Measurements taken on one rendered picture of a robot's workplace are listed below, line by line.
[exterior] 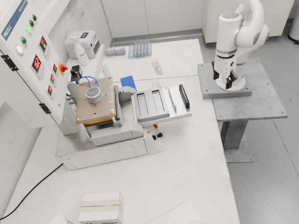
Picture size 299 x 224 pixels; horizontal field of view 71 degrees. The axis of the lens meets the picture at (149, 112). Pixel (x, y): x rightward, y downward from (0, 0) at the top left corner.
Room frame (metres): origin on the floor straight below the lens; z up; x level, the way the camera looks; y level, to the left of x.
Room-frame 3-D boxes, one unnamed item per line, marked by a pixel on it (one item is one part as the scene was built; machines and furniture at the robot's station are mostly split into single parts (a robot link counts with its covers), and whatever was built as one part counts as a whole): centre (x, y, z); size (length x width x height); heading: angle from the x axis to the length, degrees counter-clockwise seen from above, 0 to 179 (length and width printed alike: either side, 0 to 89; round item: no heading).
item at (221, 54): (0.74, -0.38, 1.25); 0.09 x 0.08 x 0.03; 17
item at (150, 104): (0.77, -0.01, 0.98); 0.20 x 0.17 x 0.03; 0
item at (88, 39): (1.73, 0.45, 0.88); 0.25 x 0.20 x 0.17; 74
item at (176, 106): (0.77, -0.06, 0.97); 0.30 x 0.22 x 0.08; 90
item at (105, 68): (1.36, 0.26, 0.82); 0.05 x 0.05 x 0.14
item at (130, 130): (0.63, 0.18, 0.96); 0.25 x 0.05 x 0.07; 90
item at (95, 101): (0.79, 0.28, 1.08); 0.31 x 0.24 x 0.13; 0
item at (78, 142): (0.77, 0.28, 0.93); 0.46 x 0.35 x 0.01; 90
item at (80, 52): (1.57, 0.45, 0.92); 0.09 x 0.08 x 0.25; 59
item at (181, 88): (0.77, -0.20, 0.99); 0.15 x 0.02 x 0.04; 0
